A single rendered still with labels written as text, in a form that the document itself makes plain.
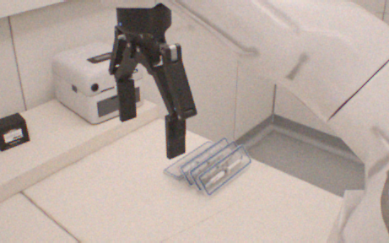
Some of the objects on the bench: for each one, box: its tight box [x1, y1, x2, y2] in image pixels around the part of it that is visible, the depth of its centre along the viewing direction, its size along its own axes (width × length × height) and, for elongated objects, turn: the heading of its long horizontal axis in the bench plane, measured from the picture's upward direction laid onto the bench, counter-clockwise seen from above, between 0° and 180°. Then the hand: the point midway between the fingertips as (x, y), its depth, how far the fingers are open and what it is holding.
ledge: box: [0, 99, 159, 214], centre depth 112 cm, size 30×84×4 cm, turn 140°
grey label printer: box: [51, 42, 143, 124], centre depth 126 cm, size 25×20×17 cm
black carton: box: [0, 112, 30, 153], centre depth 109 cm, size 6×9×7 cm
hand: (149, 130), depth 65 cm, fingers open, 13 cm apart
